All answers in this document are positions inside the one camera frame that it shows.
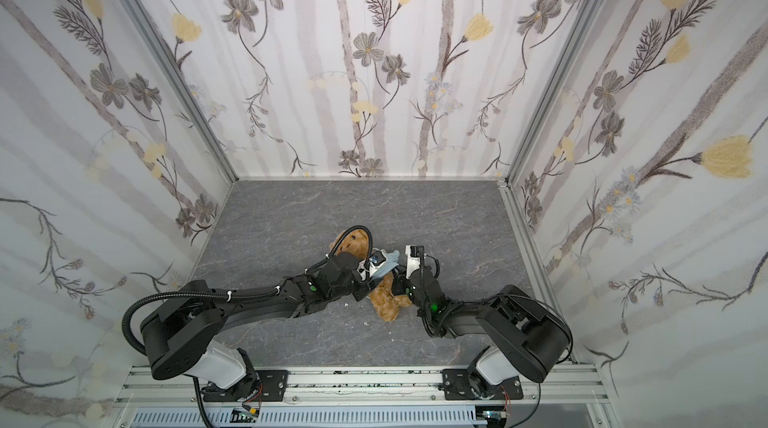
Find brown teddy bear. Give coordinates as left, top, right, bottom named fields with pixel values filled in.
left=329, top=229, right=413, bottom=323

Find light blue teddy hoodie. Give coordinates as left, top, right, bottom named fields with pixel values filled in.
left=368, top=250, right=400, bottom=279

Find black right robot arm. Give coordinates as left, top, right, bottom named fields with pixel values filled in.
left=393, top=266, right=573, bottom=383

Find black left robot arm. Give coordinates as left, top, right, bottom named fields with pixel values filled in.
left=123, top=250, right=386, bottom=380

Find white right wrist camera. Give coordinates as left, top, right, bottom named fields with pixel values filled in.
left=405, top=245, right=425, bottom=279

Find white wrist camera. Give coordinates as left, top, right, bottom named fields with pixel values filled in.
left=405, top=245, right=425, bottom=279
left=358, top=250, right=397, bottom=281

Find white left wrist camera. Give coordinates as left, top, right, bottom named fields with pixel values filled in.
left=358, top=250, right=397, bottom=281

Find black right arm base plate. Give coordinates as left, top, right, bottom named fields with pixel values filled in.
left=439, top=368, right=524, bottom=401

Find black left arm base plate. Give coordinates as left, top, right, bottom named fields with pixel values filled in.
left=201, top=369, right=289, bottom=402

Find black corrugated cable conduit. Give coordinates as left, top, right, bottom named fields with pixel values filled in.
left=121, top=289, right=235, bottom=357

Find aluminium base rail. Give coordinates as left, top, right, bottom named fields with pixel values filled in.
left=105, top=365, right=620, bottom=427

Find white perforated cable tray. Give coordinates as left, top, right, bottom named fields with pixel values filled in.
left=128, top=406, right=488, bottom=428

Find aluminium corner post left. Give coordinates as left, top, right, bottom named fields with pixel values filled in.
left=118, top=0, right=239, bottom=184

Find aluminium corner post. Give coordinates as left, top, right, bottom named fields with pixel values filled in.
left=504, top=0, right=605, bottom=186
left=118, top=0, right=239, bottom=184

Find aluminium corner post right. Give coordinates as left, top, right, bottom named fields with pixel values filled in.
left=504, top=0, right=605, bottom=186

